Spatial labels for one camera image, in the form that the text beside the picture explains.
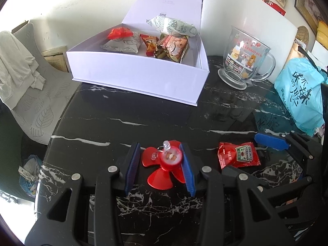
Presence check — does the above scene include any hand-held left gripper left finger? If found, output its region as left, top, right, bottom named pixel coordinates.
left=24, top=142, right=142, bottom=246

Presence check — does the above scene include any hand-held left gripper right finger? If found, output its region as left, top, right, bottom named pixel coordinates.
left=179, top=143, right=293, bottom=246

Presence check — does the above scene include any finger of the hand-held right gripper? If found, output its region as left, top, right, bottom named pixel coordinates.
left=221, top=164, right=315, bottom=204
left=254, top=131, right=322, bottom=161

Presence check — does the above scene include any red fan toy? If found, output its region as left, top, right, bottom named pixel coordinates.
left=142, top=140, right=185, bottom=190

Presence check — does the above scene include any red ketchup sachet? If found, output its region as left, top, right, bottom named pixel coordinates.
left=218, top=141, right=261, bottom=170

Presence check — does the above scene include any lavender gift box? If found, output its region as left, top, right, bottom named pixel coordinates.
left=66, top=0, right=209, bottom=107

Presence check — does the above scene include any green-edged shrimp snack packet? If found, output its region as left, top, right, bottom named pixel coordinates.
left=154, top=34, right=190, bottom=63

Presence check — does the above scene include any small white bread-print packet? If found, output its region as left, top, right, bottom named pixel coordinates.
left=101, top=31, right=142, bottom=55

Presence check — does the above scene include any orange-red snack packet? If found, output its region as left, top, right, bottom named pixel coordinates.
left=140, top=34, right=158, bottom=56

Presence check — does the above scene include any red gold-print packet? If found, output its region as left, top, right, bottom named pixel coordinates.
left=107, top=27, right=134, bottom=40

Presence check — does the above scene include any blue plastic bag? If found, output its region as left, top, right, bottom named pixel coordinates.
left=274, top=58, right=328, bottom=137

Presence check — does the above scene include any printed glass mug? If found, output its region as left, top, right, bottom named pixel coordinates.
left=218, top=26, right=276, bottom=90

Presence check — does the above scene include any small blue floor bag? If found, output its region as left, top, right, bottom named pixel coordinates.
left=18, top=154, right=43, bottom=199

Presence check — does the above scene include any grey leaf-pattern chair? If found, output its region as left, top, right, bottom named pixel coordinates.
left=0, top=23, right=77, bottom=145

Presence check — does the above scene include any yellow bag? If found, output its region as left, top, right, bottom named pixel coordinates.
left=316, top=22, right=328, bottom=49

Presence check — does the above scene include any beige radiator cover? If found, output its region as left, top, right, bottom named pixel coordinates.
left=41, top=46, right=69, bottom=72

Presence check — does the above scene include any red foil pouch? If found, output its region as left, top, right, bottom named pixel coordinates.
left=262, top=0, right=286, bottom=16

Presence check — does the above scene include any white foam board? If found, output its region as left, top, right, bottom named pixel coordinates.
left=200, top=0, right=299, bottom=67

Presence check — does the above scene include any grey garment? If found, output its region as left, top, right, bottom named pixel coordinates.
left=0, top=30, right=47, bottom=109

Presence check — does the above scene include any black bag strap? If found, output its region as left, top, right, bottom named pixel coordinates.
left=298, top=47, right=328, bottom=69

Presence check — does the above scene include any dark gold picture frame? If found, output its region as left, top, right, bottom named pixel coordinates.
left=294, top=0, right=328, bottom=40

